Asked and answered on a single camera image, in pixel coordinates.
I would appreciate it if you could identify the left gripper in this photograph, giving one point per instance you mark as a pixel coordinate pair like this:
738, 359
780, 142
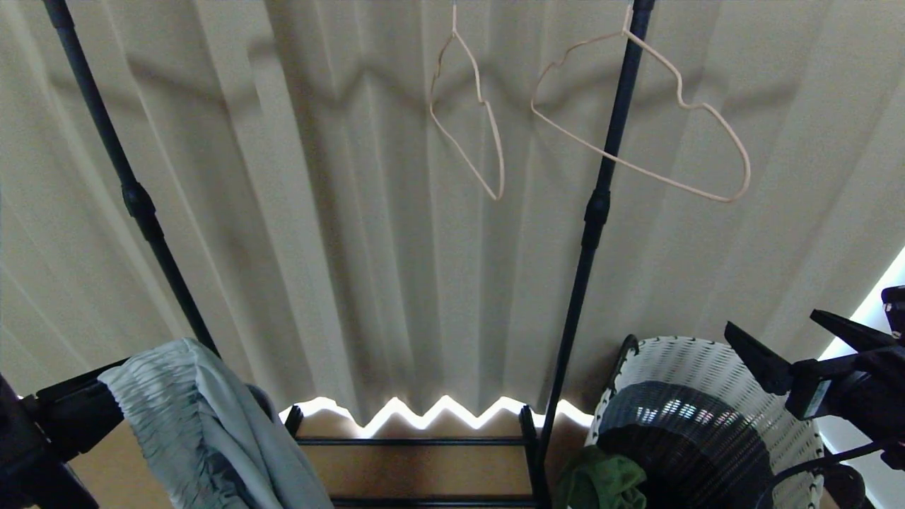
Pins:
28, 466

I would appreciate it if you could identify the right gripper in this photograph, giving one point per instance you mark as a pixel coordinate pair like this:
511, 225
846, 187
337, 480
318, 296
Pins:
862, 396

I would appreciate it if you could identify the pale grey shorts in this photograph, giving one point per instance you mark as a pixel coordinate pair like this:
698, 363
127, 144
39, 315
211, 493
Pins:
212, 438

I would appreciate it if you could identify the pink clothes hanger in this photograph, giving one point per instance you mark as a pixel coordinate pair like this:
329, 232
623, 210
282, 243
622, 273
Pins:
503, 177
679, 179

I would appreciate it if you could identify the white laundry basket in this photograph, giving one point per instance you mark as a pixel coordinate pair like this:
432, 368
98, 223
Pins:
707, 367

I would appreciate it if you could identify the black clothes rack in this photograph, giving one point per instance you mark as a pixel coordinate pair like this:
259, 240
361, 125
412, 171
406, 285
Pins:
597, 212

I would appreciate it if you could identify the green garment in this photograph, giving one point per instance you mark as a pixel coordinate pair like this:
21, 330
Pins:
601, 484

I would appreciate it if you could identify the beige curtain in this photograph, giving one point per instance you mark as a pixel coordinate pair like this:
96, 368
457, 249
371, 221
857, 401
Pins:
283, 177

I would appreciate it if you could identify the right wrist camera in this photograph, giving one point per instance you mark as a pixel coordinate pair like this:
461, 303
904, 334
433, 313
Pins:
894, 302

